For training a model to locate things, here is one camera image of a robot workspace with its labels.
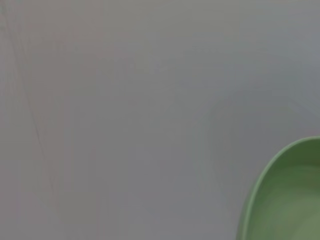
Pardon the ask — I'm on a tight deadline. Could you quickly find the green plastic plate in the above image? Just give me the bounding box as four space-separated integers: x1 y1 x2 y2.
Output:
236 135 320 240

